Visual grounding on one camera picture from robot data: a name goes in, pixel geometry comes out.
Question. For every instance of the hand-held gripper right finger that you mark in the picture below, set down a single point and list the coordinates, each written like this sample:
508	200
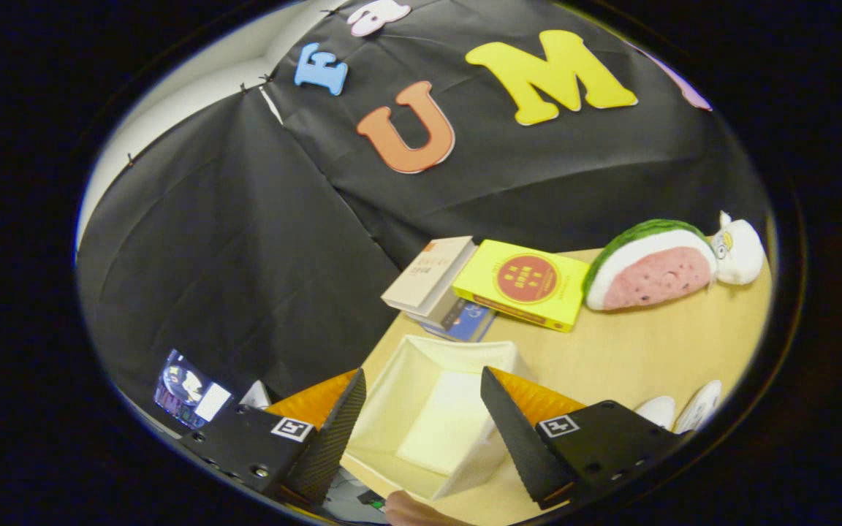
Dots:
516	438

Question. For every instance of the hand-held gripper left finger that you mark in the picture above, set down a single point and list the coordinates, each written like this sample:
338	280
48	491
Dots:
330	446

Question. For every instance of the beige fabric storage box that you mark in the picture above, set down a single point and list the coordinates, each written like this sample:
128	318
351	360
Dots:
421	380

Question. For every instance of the white canvas shoe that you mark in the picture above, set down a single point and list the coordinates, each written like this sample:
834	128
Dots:
655	410
699	405

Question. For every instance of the blue book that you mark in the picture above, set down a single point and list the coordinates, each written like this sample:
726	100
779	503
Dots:
468	325

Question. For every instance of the yellow book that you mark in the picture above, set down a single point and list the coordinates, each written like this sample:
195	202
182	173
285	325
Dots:
487	281

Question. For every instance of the colourful printed sheet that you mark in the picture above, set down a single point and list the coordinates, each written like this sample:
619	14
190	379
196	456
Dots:
180	383

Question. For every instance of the beige book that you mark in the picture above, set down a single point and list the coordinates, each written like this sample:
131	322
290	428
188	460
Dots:
428	270

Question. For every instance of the watermelon slice plush toy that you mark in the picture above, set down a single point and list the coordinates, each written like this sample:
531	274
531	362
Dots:
655	274

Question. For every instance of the white plush toy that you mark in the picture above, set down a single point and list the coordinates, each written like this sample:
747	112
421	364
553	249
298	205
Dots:
742	256

